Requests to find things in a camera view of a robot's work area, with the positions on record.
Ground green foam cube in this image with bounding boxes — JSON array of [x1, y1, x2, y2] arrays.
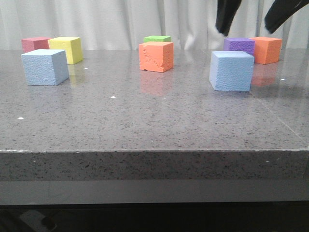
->
[[143, 35, 171, 43]]

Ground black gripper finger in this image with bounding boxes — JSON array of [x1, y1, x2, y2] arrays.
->
[[265, 0, 309, 34], [215, 0, 241, 36]]

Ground damaged orange foam cube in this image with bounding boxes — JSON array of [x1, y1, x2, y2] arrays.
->
[[139, 42, 174, 73]]

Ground light blue foam cube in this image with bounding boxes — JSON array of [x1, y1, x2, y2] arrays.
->
[[209, 51, 254, 91], [21, 49, 69, 86]]

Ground red foam cube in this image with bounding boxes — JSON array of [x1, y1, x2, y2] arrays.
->
[[21, 37, 51, 53]]

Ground purple foam cube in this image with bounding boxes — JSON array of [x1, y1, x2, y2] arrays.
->
[[223, 38, 255, 56]]

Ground yellow foam cube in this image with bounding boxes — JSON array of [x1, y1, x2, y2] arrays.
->
[[48, 37, 83, 65]]

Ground grey curtain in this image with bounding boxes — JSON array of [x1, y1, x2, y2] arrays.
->
[[0, 0, 309, 51]]

